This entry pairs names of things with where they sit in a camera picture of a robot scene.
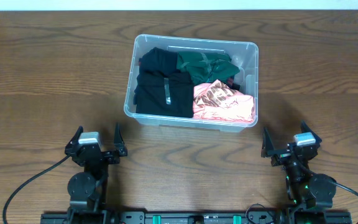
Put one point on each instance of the dark navy garment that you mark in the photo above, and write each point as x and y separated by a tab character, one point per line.
158	60

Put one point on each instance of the black mounting rail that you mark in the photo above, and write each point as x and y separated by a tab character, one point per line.
253	216

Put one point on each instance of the pink shirt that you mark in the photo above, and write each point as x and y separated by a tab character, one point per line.
216	101

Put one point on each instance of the dark green garment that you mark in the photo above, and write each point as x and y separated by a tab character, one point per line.
206	67

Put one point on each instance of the black garment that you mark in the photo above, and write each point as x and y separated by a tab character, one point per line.
164	95

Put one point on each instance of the clear plastic storage bin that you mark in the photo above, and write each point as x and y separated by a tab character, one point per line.
244	55

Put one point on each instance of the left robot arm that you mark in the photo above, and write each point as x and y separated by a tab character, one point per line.
87	189

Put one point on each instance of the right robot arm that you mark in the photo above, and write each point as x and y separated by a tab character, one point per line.
311	193

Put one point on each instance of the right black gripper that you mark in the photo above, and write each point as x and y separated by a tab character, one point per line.
281	155

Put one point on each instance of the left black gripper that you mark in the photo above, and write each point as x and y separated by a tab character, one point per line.
96	155

